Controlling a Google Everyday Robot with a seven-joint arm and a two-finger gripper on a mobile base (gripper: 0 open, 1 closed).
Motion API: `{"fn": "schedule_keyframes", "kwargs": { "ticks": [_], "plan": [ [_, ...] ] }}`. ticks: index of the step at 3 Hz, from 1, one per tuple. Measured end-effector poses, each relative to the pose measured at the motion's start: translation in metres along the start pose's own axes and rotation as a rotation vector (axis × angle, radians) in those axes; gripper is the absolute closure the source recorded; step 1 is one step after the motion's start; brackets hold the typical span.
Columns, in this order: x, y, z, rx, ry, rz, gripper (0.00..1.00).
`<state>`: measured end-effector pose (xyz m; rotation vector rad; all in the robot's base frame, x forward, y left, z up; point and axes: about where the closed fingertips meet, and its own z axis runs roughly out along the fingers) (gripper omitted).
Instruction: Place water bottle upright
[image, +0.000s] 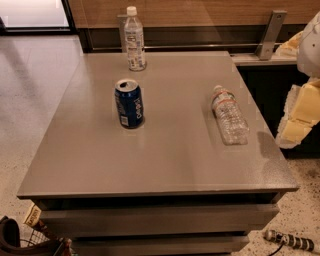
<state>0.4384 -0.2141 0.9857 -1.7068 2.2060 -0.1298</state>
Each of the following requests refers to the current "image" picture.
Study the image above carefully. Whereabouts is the tan paper label tag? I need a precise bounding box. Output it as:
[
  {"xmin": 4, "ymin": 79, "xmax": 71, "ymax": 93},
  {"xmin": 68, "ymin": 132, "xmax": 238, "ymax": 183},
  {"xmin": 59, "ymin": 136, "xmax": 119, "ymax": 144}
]
[{"xmin": 23, "ymin": 204, "xmax": 41, "ymax": 227}]

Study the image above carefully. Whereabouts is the tall clear labelled bottle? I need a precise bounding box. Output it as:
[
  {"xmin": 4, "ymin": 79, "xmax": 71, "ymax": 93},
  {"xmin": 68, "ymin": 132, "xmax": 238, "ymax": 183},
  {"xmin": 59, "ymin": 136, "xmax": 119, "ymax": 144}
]
[{"xmin": 124, "ymin": 6, "xmax": 146, "ymax": 71}]

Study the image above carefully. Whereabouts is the wire basket with bag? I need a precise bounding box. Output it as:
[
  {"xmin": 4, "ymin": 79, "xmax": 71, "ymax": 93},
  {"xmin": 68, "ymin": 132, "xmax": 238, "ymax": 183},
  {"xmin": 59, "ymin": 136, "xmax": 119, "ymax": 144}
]
[{"xmin": 0, "ymin": 216, "xmax": 72, "ymax": 256}]

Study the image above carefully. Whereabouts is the metal angled bracket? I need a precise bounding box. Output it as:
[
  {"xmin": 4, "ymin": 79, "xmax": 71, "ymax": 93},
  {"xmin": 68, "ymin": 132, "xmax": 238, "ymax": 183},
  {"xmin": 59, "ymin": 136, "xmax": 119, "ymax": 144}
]
[{"xmin": 255, "ymin": 10, "xmax": 287, "ymax": 59}]

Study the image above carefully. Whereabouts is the clear crinkled water bottle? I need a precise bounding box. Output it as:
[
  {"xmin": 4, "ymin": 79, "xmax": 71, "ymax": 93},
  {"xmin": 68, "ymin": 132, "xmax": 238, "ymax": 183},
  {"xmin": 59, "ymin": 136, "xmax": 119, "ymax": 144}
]
[{"xmin": 211, "ymin": 85, "xmax": 249, "ymax": 145}]

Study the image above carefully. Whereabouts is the blue Pepsi can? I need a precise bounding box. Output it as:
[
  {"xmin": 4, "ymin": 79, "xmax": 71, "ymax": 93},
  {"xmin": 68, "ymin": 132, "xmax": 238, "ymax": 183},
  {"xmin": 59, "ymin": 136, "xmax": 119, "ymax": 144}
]
[{"xmin": 114, "ymin": 79, "xmax": 144, "ymax": 129}]

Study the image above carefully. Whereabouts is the black white patterned handle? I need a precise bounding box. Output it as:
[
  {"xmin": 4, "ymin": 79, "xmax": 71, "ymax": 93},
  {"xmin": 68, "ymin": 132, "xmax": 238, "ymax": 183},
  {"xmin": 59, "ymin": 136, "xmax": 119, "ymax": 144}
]
[{"xmin": 264, "ymin": 230, "xmax": 320, "ymax": 253}]

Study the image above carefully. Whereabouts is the grey low side shelf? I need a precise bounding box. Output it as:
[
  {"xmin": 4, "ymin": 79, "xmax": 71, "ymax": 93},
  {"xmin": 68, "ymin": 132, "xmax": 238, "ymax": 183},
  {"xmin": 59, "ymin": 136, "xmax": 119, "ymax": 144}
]
[{"xmin": 231, "ymin": 53, "xmax": 297, "ymax": 66}]

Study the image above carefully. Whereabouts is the grey drawer cabinet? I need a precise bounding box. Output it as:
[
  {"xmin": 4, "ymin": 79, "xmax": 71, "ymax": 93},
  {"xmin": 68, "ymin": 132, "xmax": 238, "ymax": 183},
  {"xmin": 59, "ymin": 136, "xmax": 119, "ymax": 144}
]
[{"xmin": 18, "ymin": 52, "xmax": 297, "ymax": 256}]

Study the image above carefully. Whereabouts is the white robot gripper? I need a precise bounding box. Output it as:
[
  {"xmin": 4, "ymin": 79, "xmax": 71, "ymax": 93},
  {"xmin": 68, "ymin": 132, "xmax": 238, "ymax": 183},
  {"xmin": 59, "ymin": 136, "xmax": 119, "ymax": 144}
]
[{"xmin": 275, "ymin": 12, "xmax": 320, "ymax": 144}]

